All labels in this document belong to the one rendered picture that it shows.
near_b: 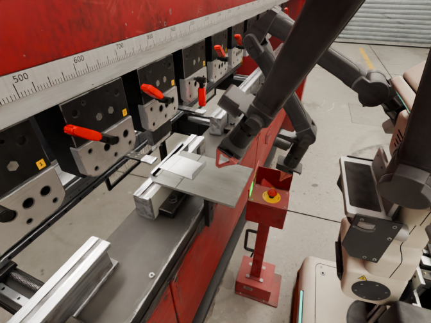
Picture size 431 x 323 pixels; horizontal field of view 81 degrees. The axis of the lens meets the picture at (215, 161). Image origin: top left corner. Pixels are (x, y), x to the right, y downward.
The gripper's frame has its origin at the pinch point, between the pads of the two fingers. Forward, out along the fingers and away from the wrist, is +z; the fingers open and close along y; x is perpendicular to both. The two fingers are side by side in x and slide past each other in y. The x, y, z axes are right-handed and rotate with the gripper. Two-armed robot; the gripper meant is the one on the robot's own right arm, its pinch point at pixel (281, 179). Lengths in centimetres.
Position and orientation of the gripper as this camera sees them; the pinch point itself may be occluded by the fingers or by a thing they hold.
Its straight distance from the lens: 111.4
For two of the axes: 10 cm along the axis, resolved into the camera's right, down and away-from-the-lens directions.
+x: -3.2, 5.6, -7.6
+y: -9.2, -3.9, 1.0
